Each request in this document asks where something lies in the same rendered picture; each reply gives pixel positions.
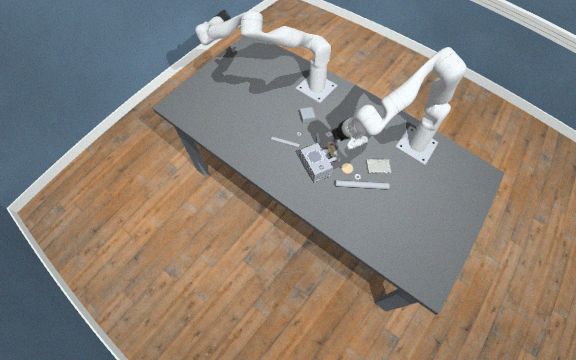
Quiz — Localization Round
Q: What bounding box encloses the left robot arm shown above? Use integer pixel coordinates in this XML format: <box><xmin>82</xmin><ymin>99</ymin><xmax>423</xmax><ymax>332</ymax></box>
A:
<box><xmin>348</xmin><ymin>47</ymin><xmax>467</xmax><ymax>152</ymax></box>

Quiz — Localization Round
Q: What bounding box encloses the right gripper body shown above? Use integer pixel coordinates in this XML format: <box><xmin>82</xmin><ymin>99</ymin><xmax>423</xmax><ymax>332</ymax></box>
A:
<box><xmin>211</xmin><ymin>10</ymin><xmax>231</xmax><ymax>23</ymax></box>

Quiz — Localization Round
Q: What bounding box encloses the long grey metal bar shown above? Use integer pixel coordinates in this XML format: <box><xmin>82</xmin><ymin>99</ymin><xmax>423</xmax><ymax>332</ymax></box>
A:
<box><xmin>335</xmin><ymin>180</ymin><xmax>390</xmax><ymax>189</ymax></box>

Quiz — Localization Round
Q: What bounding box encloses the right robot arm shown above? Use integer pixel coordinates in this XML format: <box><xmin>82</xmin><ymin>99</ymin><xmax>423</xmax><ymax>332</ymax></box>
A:
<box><xmin>195</xmin><ymin>11</ymin><xmax>331</xmax><ymax>92</ymax></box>

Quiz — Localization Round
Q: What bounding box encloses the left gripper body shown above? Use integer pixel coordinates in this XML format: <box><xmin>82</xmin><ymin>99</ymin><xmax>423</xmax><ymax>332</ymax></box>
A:
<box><xmin>332</xmin><ymin>118</ymin><xmax>368</xmax><ymax>149</ymax></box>

